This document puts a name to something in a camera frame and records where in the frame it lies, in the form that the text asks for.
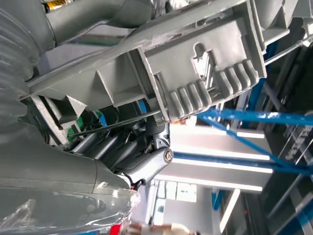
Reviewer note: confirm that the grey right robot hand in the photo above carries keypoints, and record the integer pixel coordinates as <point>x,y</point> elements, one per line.
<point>48,172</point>

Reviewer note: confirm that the blue metal shelf rack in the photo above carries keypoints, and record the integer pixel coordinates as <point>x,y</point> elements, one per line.
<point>244,115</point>

